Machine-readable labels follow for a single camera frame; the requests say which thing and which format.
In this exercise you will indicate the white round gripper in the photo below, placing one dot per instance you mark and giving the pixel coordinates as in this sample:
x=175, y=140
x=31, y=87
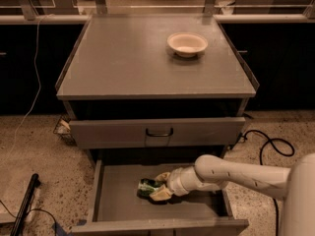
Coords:
x=174, y=180

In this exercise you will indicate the crushed green soda can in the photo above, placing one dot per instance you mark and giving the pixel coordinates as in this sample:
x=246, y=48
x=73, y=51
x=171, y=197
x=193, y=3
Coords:
x=147, y=186

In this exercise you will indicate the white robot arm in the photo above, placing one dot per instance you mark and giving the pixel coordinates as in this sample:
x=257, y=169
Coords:
x=294, y=186

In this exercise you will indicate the open grey middle drawer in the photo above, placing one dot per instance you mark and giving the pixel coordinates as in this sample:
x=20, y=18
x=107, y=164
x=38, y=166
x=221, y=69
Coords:
x=116, y=210

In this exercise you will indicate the grey top drawer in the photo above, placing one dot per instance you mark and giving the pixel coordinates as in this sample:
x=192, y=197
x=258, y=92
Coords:
x=187, y=132

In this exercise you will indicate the grey drawer cabinet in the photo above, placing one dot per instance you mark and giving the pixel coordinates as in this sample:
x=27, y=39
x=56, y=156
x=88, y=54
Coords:
x=123, y=69

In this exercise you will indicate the blue tape on floor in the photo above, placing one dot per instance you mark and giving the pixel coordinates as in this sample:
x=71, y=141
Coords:
x=59, y=231

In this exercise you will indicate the white paper bowl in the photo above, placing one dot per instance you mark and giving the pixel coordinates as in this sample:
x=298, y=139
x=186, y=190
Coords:
x=187, y=44

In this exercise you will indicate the black bar on floor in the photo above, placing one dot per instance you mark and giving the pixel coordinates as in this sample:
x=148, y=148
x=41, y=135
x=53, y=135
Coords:
x=18, y=224

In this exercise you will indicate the black drawer handle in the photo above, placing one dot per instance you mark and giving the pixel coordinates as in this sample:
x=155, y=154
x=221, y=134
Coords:
x=159, y=135

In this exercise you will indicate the wire basket on floor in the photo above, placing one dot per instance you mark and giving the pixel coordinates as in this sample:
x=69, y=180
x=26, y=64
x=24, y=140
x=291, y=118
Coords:
x=63, y=131

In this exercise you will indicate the white horizontal rail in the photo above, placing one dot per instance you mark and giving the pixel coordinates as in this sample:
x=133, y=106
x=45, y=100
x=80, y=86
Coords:
x=222, y=19

